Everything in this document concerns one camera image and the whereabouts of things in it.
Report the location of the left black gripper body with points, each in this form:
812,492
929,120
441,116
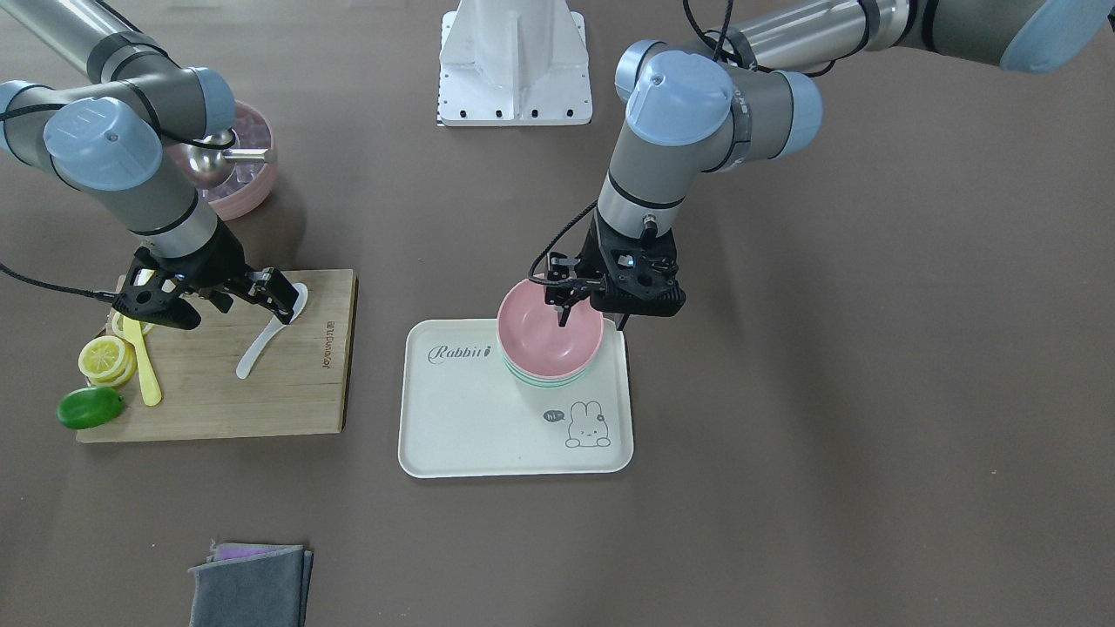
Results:
599,259

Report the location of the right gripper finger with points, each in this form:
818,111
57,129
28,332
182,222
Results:
270,289
221,301

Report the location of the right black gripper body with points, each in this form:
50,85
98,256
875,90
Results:
220,263

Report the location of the white ceramic spoon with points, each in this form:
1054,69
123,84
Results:
269,332

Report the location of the small pink bowl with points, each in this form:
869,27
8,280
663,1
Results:
529,334

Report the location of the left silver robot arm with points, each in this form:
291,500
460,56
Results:
746,92

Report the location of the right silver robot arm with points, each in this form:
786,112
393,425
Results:
110,140

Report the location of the large pink ice bowl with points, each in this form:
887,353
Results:
233,188

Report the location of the lemon slice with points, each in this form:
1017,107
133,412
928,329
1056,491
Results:
117,324
107,361

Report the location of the stacked green bowls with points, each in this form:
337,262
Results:
546,382

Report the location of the bamboo cutting board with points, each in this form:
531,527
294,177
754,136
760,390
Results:
297,386

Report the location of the yellow plastic knife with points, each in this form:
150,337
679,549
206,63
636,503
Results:
149,385

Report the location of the metal ice scoop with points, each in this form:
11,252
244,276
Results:
235,158

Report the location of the green lime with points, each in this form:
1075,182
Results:
85,408

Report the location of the cream rabbit tray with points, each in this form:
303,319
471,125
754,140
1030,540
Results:
465,414

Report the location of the grey folded cloth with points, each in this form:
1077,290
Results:
249,584

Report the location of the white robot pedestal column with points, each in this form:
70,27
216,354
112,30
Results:
514,63

